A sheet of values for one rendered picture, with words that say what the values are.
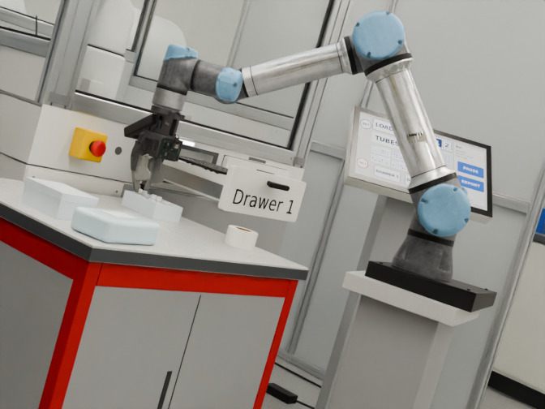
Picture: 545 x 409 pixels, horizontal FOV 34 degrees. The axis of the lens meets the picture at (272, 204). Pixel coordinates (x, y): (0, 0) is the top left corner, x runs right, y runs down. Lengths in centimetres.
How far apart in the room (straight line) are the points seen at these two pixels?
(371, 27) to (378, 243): 118
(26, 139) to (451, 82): 225
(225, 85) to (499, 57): 197
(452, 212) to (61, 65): 97
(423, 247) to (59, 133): 91
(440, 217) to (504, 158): 174
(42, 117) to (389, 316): 94
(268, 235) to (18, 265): 124
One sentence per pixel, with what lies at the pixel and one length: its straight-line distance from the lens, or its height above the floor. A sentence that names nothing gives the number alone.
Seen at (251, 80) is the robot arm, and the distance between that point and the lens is 221.
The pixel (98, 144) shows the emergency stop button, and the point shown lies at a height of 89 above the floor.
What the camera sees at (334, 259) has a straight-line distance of 417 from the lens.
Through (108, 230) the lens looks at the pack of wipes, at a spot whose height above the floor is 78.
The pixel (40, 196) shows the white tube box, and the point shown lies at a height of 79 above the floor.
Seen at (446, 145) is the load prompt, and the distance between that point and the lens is 315.
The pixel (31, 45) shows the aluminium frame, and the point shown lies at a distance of 225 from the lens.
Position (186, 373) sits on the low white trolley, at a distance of 184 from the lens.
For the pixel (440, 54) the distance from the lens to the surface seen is 403.
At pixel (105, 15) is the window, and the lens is 224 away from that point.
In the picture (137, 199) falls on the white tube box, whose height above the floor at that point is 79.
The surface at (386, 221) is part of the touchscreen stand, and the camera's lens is 306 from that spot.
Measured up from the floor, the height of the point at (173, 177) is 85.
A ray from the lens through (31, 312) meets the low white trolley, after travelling 169.
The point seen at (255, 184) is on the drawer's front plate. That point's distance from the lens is 218.
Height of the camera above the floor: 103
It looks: 4 degrees down
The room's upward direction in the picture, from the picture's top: 16 degrees clockwise
